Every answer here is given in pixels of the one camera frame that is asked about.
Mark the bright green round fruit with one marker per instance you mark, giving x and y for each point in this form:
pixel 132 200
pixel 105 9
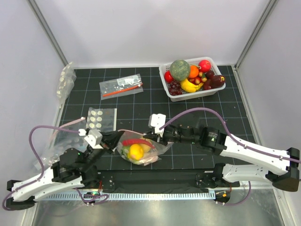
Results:
pixel 125 151

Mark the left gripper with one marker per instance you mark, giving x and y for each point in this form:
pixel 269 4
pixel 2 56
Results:
pixel 110 139

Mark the white slotted cable duct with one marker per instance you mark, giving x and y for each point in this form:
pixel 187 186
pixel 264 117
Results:
pixel 74 196

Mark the red zipper clear bag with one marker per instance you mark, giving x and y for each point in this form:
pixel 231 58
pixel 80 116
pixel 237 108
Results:
pixel 121 87

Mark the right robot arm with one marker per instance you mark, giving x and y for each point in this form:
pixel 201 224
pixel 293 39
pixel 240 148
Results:
pixel 276 167

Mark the yellow lemon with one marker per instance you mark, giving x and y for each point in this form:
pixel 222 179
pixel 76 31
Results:
pixel 145 148

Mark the red tomato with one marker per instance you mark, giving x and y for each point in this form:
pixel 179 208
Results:
pixel 168 77

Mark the red chili pepper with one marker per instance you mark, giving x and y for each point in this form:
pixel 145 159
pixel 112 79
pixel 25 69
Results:
pixel 137 141

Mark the white zipper dotted bag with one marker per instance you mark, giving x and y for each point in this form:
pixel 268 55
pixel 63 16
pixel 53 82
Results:
pixel 103 120

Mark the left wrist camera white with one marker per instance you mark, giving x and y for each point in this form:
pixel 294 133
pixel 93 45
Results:
pixel 92 137

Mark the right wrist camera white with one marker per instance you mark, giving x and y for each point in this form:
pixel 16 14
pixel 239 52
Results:
pixel 156 121

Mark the orange fruit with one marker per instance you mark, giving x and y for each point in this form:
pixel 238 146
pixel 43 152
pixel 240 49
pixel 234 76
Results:
pixel 194 72

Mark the pink zipper dotted bag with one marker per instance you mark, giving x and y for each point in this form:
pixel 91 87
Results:
pixel 157 151

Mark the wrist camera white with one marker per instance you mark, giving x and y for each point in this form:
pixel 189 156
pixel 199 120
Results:
pixel 156 121
pixel 92 137

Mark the green netted melon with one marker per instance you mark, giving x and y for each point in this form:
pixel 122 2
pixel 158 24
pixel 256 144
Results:
pixel 179 70

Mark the small mixed fruit pieces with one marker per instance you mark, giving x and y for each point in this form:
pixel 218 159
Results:
pixel 201 78

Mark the purple grapes bunch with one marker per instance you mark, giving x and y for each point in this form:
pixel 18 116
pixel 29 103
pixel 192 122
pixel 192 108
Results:
pixel 174 88

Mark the crumpled bags pile left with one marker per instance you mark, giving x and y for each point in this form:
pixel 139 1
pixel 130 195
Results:
pixel 62 140

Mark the yellow red peach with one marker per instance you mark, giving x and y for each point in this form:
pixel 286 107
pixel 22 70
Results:
pixel 135 152

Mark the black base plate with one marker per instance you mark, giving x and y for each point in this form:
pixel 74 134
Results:
pixel 162 181

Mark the dark red apple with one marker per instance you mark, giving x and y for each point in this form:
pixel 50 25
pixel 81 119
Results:
pixel 217 81

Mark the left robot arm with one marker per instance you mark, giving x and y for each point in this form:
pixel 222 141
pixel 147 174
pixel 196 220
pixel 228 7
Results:
pixel 75 169

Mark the bag stack at wall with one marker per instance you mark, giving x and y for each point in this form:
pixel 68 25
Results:
pixel 66 83

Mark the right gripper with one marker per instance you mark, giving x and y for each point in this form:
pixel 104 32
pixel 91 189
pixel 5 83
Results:
pixel 152 135

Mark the dark red plum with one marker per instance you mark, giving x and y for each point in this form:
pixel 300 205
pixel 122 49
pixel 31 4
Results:
pixel 210 74

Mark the white plastic basket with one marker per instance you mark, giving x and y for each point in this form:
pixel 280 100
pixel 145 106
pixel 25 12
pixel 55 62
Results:
pixel 200 93

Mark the yellow banana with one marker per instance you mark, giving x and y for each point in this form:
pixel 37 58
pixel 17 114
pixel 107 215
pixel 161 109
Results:
pixel 189 87

